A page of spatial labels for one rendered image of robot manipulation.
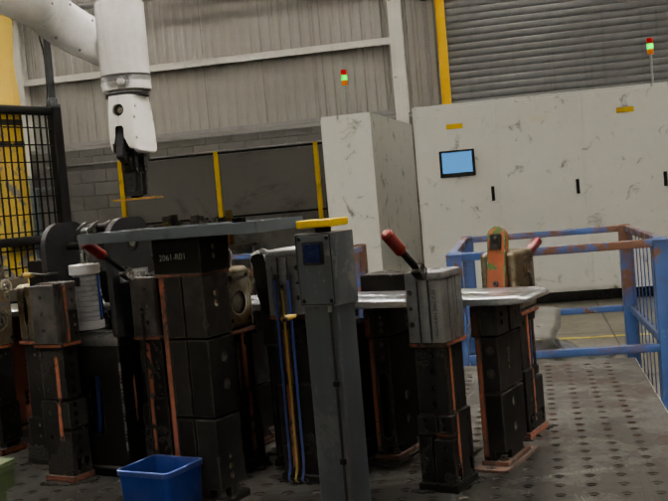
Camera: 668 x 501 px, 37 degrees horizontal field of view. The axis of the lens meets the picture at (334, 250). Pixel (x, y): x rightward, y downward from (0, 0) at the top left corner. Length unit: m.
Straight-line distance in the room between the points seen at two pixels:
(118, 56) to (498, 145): 8.21
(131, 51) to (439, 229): 8.21
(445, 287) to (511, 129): 8.22
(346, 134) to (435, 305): 8.36
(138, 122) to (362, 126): 8.21
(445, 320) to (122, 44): 0.71
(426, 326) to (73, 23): 0.81
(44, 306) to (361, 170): 8.08
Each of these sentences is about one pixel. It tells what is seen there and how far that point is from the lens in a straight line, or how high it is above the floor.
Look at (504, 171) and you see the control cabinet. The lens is 9.79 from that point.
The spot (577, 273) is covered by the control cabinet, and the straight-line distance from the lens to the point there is 9.84.
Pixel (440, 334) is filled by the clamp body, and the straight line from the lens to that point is 1.61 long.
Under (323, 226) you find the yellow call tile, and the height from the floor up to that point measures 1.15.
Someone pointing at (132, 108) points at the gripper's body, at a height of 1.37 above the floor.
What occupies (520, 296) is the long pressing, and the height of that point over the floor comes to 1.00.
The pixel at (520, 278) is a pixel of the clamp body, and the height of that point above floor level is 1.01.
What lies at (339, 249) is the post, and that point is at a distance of 1.51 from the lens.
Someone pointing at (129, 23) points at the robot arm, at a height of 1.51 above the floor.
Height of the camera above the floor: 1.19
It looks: 3 degrees down
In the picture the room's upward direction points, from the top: 5 degrees counter-clockwise
